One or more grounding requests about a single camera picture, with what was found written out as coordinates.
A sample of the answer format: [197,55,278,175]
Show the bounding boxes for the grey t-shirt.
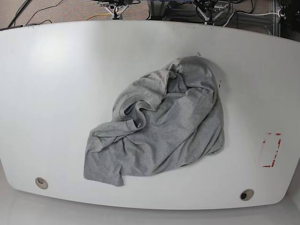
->
[83,56,225,187]

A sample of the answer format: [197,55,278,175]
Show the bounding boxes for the red tape rectangle marking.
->
[259,133,282,168]

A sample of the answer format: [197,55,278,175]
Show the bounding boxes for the right table grommet hole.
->
[240,189,254,201]

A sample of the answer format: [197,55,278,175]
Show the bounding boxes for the table grommet hole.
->
[240,189,254,201]
[35,177,48,190]

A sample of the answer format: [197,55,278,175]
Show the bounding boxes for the left table grommet hole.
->
[35,177,48,190]

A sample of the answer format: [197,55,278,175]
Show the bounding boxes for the aluminium frame stand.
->
[147,0,186,21]

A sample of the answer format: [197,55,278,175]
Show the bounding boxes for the yellow cable on floor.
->
[85,4,129,22]

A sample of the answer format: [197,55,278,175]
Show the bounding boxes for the white cable on floor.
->
[222,9,281,28]

